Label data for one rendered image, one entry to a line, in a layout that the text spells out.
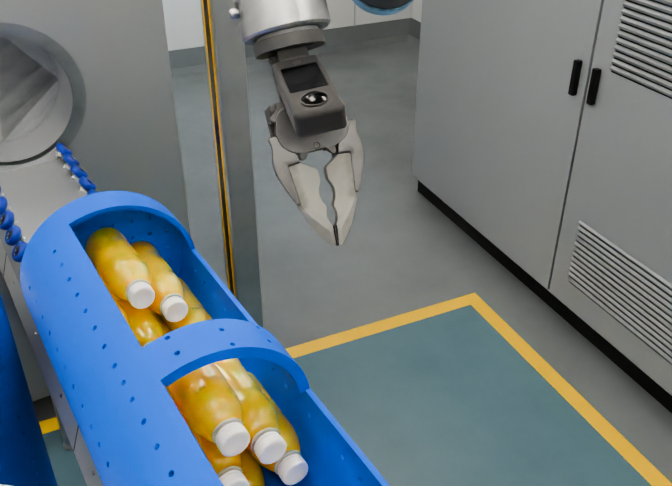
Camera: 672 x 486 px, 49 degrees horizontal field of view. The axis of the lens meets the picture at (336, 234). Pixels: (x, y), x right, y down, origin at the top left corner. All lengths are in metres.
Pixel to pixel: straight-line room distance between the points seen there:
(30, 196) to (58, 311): 0.89
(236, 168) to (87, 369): 0.67
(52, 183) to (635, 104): 1.70
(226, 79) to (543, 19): 1.54
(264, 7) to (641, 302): 2.09
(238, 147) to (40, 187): 0.66
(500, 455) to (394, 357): 0.55
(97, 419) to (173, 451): 0.16
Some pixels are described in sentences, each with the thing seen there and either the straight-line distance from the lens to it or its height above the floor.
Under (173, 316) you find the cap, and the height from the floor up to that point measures 1.09.
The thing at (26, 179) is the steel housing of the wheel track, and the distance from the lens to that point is 2.07.
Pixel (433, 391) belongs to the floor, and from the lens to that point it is 2.64.
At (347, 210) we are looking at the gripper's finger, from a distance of 0.74.
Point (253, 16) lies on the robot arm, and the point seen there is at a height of 1.62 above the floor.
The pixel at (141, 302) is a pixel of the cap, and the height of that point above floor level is 1.14.
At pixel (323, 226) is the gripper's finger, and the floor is 1.44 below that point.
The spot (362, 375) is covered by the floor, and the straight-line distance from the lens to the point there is 2.68.
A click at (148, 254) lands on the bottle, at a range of 1.29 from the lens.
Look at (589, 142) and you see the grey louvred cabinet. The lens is 2.65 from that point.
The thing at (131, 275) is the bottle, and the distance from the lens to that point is 1.18.
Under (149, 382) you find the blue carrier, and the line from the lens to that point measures 0.91.
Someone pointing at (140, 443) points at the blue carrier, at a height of 1.19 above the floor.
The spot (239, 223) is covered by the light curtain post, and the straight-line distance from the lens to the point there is 1.61.
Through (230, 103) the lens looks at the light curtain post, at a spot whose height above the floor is 1.27.
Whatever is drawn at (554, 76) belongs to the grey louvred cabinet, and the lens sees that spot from 2.74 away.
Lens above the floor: 1.82
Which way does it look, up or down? 32 degrees down
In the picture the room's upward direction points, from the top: straight up
